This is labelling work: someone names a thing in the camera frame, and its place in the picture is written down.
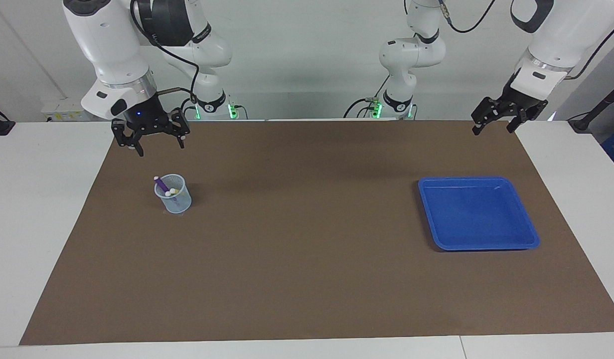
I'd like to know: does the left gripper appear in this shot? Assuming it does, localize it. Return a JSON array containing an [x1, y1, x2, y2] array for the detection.
[[470, 78, 548, 136]]

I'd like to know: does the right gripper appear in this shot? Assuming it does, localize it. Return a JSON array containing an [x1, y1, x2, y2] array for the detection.
[[111, 95, 191, 158]]

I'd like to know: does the clear mesh plastic cup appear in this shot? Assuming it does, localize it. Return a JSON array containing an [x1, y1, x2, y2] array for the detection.
[[153, 174, 192, 214]]

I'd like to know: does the white power strip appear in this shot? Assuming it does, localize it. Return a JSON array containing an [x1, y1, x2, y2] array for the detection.
[[41, 101, 91, 123]]

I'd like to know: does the blue plastic tray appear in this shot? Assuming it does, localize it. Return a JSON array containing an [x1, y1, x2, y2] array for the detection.
[[417, 176, 541, 252]]

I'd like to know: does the black cable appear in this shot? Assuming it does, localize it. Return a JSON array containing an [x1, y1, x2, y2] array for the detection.
[[438, 0, 497, 34], [343, 74, 390, 119], [130, 0, 200, 104], [565, 18, 614, 81]]

